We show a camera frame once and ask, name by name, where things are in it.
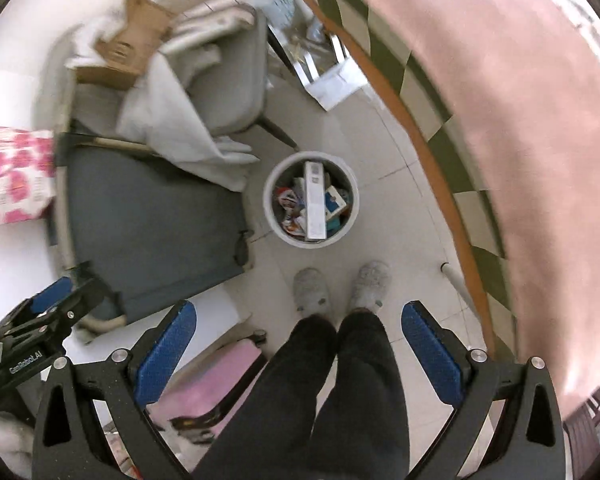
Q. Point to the open cardboard box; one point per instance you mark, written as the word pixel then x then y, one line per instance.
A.
pixel 130 45

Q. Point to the person's right leg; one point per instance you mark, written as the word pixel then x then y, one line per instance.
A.
pixel 365 400

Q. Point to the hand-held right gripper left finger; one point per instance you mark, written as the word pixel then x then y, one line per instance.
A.
pixel 167 355

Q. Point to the long white box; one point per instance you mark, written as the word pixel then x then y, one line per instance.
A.
pixel 315 210

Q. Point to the chrome metal frame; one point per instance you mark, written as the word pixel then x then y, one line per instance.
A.
pixel 300 67

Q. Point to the green and white checkered cloth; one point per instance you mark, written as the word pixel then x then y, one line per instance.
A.
pixel 380 50

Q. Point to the white round bin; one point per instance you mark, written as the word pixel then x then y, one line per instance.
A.
pixel 292 240

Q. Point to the person's left leg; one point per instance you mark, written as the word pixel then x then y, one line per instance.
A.
pixel 270 400

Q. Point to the white paper envelope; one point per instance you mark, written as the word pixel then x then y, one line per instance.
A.
pixel 335 85

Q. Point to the pink printed table cloth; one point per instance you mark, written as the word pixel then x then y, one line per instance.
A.
pixel 530 160

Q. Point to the crumpled red wrapper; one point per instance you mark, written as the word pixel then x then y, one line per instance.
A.
pixel 287 200

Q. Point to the blue and white small box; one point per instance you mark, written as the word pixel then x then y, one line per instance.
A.
pixel 334 202

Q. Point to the white table leg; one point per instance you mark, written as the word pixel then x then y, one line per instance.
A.
pixel 455 280

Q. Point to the white padded cushion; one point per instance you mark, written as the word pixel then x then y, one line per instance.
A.
pixel 215 20

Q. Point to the pink suitcase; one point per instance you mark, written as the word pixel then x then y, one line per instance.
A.
pixel 205 385

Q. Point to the grey folding cot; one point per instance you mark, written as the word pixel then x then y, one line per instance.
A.
pixel 145 235

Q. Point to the grey right slipper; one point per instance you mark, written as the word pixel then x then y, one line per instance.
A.
pixel 370 285

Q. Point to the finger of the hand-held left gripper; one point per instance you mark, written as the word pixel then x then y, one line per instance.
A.
pixel 85 305
pixel 52 294

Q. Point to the person's leg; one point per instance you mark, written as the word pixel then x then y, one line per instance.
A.
pixel 270 400
pixel 365 400

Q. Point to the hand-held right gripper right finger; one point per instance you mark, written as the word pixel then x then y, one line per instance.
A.
pixel 430 355

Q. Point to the grey left slipper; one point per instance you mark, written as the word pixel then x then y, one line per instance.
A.
pixel 310 292

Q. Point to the pink flowered bag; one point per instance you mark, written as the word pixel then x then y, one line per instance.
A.
pixel 15 175

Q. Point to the grey slipper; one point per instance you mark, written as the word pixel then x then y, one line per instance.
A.
pixel 310 292
pixel 370 285

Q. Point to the dark wooden chair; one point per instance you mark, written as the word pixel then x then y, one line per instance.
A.
pixel 585 430

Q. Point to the grey chair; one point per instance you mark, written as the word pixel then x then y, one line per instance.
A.
pixel 230 90

